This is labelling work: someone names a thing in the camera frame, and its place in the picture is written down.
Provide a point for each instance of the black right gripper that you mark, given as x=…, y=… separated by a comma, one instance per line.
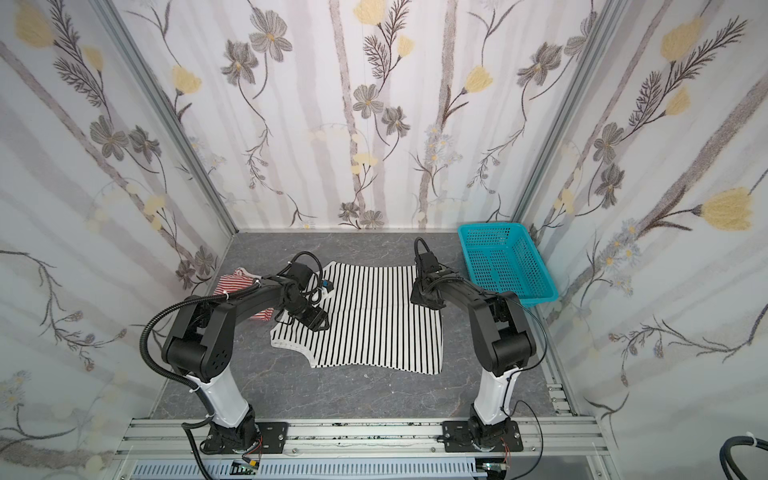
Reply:
x=424, y=293

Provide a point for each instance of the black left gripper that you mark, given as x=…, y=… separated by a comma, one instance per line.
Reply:
x=305, y=309

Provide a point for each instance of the black white striped tank top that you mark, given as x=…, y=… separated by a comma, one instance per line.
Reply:
x=371, y=323

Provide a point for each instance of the red white striped tank top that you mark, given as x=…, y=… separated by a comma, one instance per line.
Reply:
x=239, y=280

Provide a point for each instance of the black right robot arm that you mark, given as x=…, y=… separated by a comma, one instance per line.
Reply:
x=501, y=339

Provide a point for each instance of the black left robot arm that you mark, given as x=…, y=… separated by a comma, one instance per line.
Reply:
x=199, y=348

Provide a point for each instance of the teal plastic basket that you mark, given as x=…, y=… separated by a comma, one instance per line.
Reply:
x=502, y=257

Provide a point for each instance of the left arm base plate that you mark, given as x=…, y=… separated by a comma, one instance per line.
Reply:
x=264, y=437

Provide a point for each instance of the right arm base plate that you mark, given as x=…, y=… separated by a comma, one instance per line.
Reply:
x=471, y=436

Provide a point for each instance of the white perforated cable duct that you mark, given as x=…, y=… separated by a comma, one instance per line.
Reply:
x=377, y=468

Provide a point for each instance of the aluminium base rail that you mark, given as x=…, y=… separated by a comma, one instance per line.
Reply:
x=347, y=438

